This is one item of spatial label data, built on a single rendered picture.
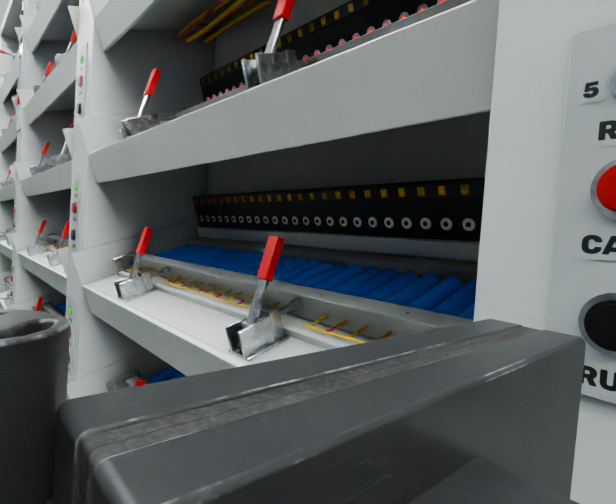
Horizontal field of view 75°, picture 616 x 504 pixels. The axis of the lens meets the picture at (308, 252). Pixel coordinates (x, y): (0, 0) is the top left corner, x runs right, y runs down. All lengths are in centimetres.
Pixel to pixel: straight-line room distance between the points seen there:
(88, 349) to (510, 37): 67
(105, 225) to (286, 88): 48
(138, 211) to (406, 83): 57
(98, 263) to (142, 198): 12
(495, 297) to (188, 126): 31
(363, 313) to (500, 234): 15
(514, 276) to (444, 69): 10
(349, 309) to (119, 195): 49
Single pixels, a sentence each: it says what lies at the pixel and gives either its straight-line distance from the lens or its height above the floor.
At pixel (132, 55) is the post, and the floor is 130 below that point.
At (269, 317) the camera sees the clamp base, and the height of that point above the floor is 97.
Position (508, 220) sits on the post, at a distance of 17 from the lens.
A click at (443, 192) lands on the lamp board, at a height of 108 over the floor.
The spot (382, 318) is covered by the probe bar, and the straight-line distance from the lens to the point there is 29.
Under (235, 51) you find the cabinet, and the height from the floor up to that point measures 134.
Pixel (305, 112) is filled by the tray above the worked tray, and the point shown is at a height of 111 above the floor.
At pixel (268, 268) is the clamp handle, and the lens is 31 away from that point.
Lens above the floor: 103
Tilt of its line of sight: 2 degrees down
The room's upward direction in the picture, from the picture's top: 4 degrees clockwise
